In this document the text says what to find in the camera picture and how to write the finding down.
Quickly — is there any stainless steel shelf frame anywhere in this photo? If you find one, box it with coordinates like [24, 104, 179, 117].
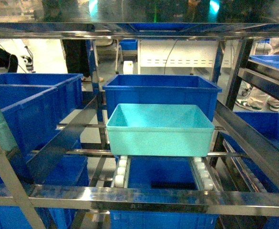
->
[0, 22, 279, 229]

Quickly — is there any blue bin behind turquoise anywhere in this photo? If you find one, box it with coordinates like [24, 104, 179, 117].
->
[103, 74, 222, 121]

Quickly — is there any blue bin lower middle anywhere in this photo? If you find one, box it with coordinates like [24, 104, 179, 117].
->
[110, 156, 218, 229]

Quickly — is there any white cabinet in background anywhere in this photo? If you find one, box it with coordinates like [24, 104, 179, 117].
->
[137, 40, 219, 73]

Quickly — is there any blue bin left shelf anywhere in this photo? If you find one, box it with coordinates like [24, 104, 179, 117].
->
[0, 73, 83, 155]

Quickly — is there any roller conveyor track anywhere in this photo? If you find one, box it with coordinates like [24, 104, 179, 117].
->
[111, 156, 131, 188]

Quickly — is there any turquoise plastic bin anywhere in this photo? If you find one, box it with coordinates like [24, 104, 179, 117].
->
[106, 104, 215, 157]

